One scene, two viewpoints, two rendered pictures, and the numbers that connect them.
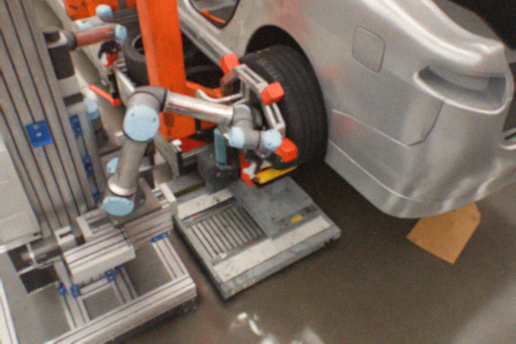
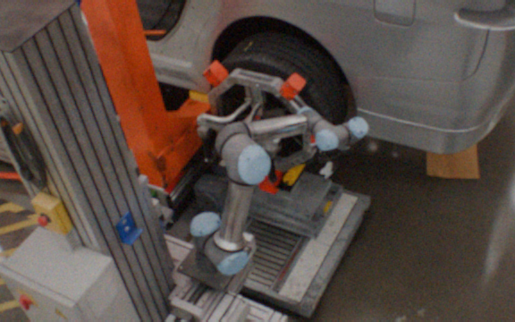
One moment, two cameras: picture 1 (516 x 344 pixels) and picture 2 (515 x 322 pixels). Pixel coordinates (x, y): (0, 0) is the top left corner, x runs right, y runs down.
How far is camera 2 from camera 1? 1.06 m
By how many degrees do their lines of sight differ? 17
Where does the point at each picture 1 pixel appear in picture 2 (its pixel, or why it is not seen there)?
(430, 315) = (490, 232)
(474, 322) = not seen: outside the picture
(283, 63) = (282, 51)
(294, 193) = (310, 182)
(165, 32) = (140, 68)
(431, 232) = (443, 159)
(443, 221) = not seen: hidden behind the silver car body
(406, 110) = (452, 50)
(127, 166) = (240, 216)
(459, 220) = not seen: hidden behind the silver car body
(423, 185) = (479, 112)
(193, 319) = not seen: outside the picture
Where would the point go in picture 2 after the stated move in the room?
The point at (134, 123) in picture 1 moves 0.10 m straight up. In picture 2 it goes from (252, 167) to (249, 144)
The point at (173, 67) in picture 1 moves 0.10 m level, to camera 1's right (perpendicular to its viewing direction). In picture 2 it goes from (153, 103) to (173, 94)
